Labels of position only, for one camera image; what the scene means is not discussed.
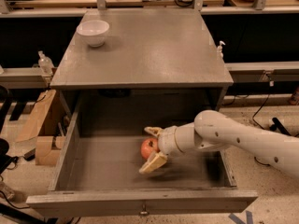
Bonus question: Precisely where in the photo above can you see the cardboard box pieces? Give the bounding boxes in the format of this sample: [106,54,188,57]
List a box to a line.
[16,90,70,166]

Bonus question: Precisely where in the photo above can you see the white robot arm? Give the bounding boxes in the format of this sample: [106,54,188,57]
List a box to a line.
[139,110,299,177]

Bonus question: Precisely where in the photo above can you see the white ceramic bowl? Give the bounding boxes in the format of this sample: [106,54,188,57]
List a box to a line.
[76,20,110,47]

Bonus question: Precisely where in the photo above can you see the grey cabinet counter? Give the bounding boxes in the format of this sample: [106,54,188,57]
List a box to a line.
[50,8,233,109]

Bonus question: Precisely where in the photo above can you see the open grey top drawer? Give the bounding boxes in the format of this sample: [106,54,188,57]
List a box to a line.
[25,90,259,218]

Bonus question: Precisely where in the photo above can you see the blue floor tape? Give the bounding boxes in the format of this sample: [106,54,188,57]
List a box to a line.
[228,210,255,224]

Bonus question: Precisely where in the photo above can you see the black floor cable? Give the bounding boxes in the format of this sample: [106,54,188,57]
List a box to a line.
[250,75,275,167]

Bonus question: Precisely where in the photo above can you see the white pump dispenser bottle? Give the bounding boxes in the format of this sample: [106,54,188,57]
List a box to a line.
[217,41,226,58]

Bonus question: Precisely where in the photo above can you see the metal drawer handle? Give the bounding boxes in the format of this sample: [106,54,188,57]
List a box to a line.
[139,203,150,217]

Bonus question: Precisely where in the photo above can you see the black stand leg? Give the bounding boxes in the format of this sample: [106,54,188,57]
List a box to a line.
[270,118,291,135]

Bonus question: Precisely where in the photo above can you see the red apple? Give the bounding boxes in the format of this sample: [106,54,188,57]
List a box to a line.
[140,138,160,160]

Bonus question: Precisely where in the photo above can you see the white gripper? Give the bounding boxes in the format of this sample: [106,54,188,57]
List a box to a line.
[139,126,183,175]

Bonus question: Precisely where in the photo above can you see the clear plastic bottle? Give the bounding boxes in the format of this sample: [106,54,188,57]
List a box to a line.
[38,50,54,75]

